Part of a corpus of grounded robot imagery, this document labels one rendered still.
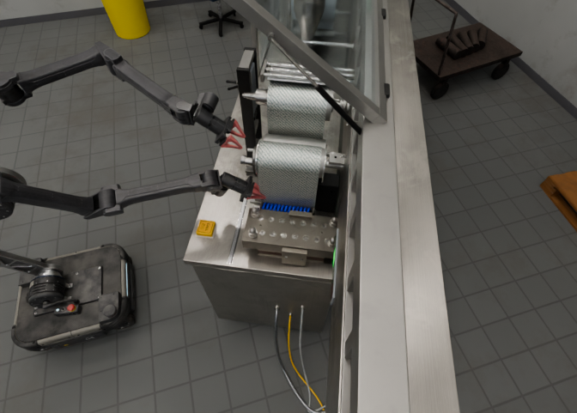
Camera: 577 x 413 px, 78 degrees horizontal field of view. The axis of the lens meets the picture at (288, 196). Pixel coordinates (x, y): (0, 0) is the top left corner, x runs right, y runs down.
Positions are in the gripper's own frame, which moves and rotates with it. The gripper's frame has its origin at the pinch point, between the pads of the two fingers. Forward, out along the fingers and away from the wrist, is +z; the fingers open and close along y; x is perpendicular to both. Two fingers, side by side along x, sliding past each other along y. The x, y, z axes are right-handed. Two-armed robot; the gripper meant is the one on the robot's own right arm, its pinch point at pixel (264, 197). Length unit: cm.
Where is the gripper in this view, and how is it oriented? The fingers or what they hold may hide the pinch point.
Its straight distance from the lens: 150.8
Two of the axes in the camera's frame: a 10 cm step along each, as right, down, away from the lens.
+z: 8.5, 3.9, 3.5
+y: -1.3, 8.0, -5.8
